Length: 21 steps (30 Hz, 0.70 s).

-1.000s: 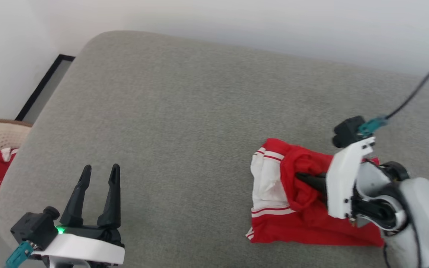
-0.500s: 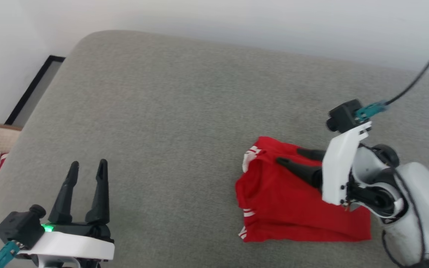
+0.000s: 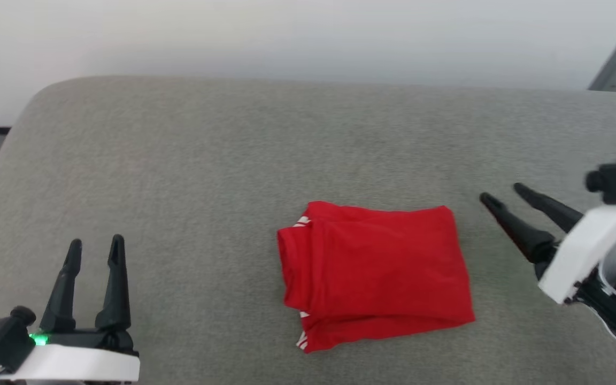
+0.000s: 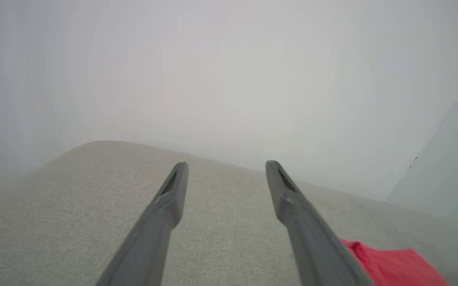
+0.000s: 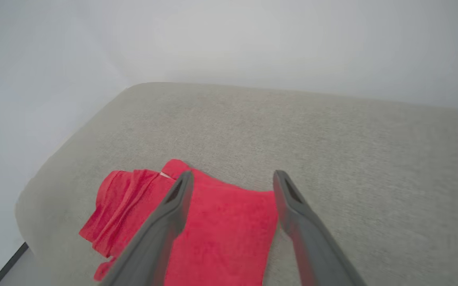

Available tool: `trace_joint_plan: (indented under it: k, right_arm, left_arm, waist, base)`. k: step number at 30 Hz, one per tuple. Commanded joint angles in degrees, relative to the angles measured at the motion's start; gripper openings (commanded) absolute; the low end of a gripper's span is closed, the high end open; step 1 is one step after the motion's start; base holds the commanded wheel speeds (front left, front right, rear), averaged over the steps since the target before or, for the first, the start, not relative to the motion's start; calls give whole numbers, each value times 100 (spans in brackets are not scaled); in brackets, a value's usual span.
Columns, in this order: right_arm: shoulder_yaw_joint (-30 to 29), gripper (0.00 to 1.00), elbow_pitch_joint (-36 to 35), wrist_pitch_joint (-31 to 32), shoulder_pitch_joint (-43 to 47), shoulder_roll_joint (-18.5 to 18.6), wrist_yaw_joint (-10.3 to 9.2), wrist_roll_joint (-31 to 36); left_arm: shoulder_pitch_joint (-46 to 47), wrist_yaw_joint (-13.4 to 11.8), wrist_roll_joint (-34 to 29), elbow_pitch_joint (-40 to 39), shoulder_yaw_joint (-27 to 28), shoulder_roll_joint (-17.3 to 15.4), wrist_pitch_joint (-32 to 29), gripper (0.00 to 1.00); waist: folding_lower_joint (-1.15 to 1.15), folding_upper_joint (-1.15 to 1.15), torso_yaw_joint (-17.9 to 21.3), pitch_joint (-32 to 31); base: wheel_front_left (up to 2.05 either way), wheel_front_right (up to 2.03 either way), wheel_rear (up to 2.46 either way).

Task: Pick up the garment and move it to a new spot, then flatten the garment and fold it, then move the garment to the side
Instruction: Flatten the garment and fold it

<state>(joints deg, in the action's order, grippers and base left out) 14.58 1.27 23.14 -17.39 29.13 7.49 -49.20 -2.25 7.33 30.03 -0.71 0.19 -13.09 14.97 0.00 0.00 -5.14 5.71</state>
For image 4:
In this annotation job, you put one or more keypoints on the grey fabric sofa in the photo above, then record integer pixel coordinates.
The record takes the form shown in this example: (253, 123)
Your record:
(74, 218)

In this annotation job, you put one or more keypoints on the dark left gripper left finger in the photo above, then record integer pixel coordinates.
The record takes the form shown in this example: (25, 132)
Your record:
(153, 238)

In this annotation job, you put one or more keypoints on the red white-striped sports garment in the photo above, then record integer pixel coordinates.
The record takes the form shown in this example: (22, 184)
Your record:
(396, 266)

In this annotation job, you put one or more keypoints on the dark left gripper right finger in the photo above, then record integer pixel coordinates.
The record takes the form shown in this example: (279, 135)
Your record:
(312, 238)

